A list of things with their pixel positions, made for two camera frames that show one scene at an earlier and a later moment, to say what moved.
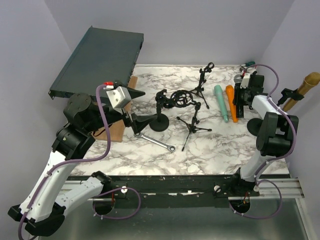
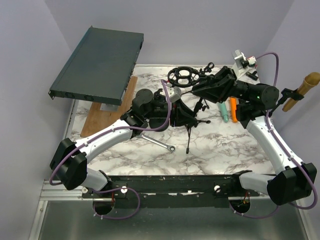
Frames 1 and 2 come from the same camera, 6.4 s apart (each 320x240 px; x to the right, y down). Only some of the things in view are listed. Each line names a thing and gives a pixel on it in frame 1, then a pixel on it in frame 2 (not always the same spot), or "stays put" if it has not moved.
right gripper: x=240 y=97 -> x=230 y=83
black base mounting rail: x=179 y=191 stays put
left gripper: x=128 y=116 -> x=175 y=115
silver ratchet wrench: x=171 y=148 stays put
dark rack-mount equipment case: x=103 y=55 stays put
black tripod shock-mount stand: x=182 y=98 -> x=186 y=77
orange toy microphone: x=230 y=92 stays put
